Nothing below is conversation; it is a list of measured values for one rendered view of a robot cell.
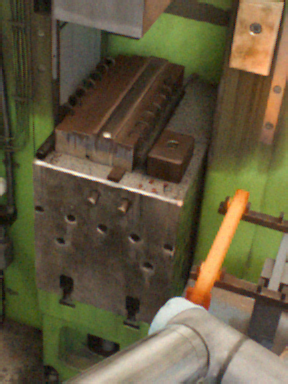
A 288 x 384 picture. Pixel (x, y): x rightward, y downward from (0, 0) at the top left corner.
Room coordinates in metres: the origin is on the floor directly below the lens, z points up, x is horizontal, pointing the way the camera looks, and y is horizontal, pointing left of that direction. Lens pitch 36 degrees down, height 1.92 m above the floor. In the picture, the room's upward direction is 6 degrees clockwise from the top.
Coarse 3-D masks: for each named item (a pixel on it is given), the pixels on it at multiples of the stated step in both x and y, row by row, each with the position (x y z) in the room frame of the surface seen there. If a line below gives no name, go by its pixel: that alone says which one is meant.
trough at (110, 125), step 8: (152, 64) 1.68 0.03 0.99; (160, 64) 1.67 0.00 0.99; (144, 72) 1.62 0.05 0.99; (152, 72) 1.63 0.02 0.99; (144, 80) 1.59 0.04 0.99; (136, 88) 1.54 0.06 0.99; (144, 88) 1.55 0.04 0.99; (128, 96) 1.50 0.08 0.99; (136, 96) 1.50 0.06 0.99; (120, 104) 1.44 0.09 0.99; (128, 104) 1.46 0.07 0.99; (120, 112) 1.42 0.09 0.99; (112, 120) 1.38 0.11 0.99; (120, 120) 1.38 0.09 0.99; (104, 128) 1.34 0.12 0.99; (112, 128) 1.34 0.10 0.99; (104, 136) 1.31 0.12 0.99
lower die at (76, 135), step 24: (120, 72) 1.61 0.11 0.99; (168, 72) 1.63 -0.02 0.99; (96, 96) 1.49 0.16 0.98; (120, 96) 1.47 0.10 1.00; (144, 96) 1.49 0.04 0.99; (168, 96) 1.54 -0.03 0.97; (72, 120) 1.37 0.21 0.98; (96, 120) 1.37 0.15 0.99; (144, 120) 1.38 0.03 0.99; (72, 144) 1.31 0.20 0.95; (96, 144) 1.30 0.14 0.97; (120, 144) 1.28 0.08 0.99
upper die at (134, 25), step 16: (64, 0) 1.32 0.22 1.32; (80, 0) 1.31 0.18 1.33; (96, 0) 1.30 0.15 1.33; (112, 0) 1.29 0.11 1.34; (128, 0) 1.28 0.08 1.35; (144, 0) 1.27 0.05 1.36; (160, 0) 1.38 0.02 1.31; (64, 16) 1.32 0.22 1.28; (80, 16) 1.31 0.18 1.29; (96, 16) 1.30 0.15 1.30; (112, 16) 1.29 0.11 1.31; (128, 16) 1.28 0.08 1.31; (144, 16) 1.28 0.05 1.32; (128, 32) 1.28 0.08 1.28; (144, 32) 1.29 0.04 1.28
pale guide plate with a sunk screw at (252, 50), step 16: (240, 0) 1.34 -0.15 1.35; (256, 0) 1.33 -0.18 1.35; (272, 0) 1.34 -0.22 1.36; (240, 16) 1.34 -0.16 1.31; (256, 16) 1.33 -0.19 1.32; (272, 16) 1.32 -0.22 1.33; (240, 32) 1.34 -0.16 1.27; (256, 32) 1.34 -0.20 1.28; (272, 32) 1.32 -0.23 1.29; (240, 48) 1.34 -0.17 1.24; (256, 48) 1.33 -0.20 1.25; (272, 48) 1.32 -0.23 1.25; (240, 64) 1.34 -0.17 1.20; (256, 64) 1.33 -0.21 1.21
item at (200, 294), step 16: (240, 192) 1.16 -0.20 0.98; (240, 208) 1.10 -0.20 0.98; (224, 224) 1.05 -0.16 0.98; (224, 240) 1.00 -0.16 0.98; (208, 256) 0.95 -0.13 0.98; (224, 256) 0.98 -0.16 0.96; (208, 272) 0.91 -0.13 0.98; (192, 288) 0.86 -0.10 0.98; (208, 288) 0.87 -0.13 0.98; (208, 304) 0.84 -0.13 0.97
